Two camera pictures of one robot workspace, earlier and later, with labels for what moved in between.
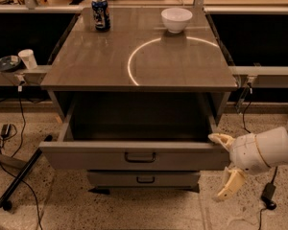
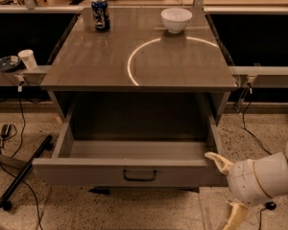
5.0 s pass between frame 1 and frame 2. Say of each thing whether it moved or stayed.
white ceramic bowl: stayed
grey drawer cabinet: stayed
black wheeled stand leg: stayed
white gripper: moved
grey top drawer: moved
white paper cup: stayed
